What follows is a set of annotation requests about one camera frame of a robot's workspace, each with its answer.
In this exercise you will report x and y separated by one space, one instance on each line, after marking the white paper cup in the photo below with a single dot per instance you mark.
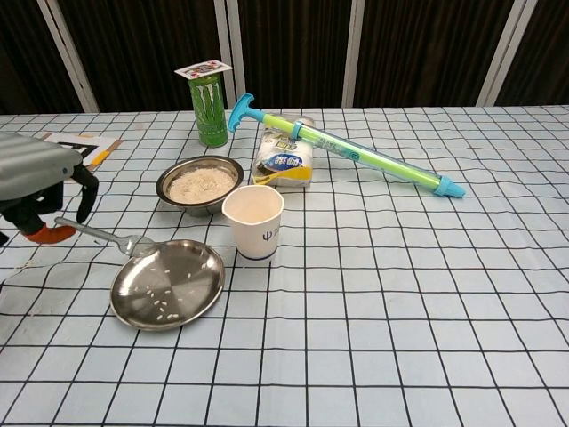
255 231

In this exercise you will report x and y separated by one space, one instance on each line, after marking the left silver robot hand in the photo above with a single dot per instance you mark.
31 164

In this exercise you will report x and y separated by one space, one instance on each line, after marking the flat steel plate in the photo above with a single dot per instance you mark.
169 284

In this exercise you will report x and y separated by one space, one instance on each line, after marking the green blue water pump toy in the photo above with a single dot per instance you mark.
369 155

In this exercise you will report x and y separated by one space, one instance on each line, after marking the blue checked tablecloth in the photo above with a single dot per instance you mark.
400 311

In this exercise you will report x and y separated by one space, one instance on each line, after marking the metal spoon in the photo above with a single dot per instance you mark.
89 231

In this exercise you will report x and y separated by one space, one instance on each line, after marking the cardboard with fiducial marker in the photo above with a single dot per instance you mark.
95 144

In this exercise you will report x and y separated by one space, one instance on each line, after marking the green cup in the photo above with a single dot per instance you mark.
209 115

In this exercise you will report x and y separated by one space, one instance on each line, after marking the black folding screen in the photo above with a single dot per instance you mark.
289 44

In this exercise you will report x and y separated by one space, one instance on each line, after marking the steel bowl with grain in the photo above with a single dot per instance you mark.
202 182

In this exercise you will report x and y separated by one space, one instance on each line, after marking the playing card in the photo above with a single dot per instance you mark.
202 69

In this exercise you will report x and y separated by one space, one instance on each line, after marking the pack of yogurt bottles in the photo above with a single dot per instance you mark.
284 164

